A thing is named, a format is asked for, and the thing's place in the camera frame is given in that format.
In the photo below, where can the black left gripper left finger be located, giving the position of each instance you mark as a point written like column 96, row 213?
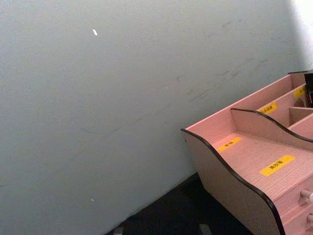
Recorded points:
column 118, row 231

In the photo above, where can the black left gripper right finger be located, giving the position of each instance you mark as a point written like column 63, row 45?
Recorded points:
column 205, row 230

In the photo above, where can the black table cloth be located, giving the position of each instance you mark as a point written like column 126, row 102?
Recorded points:
column 176, row 213

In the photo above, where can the pink wooden desk organizer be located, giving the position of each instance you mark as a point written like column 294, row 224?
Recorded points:
column 234, row 176

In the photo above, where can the pink drawer with white knob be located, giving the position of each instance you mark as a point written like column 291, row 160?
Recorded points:
column 297, row 195
column 299, row 224

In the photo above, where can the black box in organizer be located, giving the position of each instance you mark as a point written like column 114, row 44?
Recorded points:
column 309, row 85

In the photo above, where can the pale grey wall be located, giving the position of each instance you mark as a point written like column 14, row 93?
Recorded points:
column 97, row 98

